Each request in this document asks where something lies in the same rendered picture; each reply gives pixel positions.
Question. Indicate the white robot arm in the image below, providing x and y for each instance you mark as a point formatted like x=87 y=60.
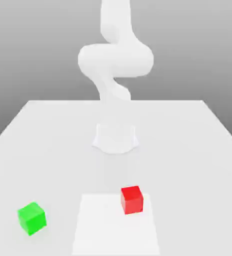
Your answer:
x=115 y=60

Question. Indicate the small red cube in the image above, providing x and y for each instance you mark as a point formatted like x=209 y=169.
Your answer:
x=132 y=200

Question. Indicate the small green cube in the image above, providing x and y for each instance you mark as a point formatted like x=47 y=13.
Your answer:
x=32 y=218

